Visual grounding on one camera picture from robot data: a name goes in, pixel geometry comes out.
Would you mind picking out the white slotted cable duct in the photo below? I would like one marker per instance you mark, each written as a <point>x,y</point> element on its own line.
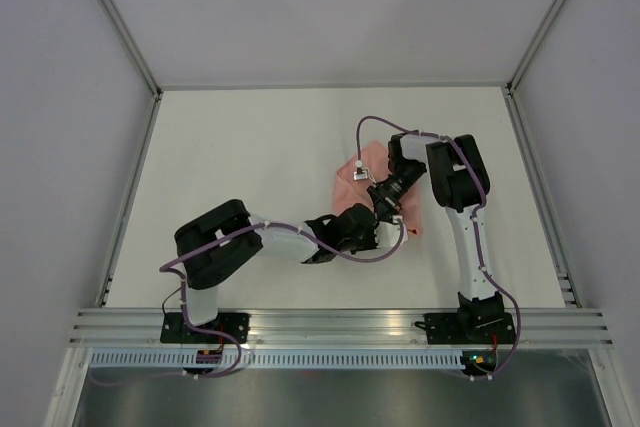
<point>282,358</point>

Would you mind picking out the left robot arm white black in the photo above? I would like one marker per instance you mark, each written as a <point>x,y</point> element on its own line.
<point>214,246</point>

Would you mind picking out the aluminium mounting rail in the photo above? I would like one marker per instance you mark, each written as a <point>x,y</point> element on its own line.
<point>569,327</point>

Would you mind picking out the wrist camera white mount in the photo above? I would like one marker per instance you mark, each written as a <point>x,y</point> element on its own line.
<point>391,234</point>
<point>362,173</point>

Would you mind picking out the left aluminium frame post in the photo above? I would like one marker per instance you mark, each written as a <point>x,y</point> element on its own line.
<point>131,48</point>

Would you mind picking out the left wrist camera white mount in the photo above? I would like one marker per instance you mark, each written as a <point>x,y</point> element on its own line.
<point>391,234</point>

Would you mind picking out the aluminium frame post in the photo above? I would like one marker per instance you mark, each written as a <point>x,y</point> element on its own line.
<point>131,48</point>
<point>543,29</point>

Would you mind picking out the right aluminium frame post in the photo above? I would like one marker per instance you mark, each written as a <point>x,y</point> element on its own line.
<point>543,29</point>

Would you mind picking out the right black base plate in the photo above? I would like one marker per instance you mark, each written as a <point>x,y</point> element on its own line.
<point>446,329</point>

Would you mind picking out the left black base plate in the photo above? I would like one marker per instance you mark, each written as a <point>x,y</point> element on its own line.
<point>227,324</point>

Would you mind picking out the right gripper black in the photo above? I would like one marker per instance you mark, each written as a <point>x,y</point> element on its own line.
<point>386,208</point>

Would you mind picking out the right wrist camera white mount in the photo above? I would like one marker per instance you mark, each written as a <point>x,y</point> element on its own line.
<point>362,173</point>

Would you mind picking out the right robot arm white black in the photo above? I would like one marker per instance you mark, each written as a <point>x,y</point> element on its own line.
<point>460,184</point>

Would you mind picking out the pink cloth napkin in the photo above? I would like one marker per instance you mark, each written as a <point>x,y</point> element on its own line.
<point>348,191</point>

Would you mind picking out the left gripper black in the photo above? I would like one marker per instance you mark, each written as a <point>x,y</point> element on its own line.
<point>373,243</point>

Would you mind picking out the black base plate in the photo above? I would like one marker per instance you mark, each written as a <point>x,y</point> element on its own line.
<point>227,324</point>
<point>446,329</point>

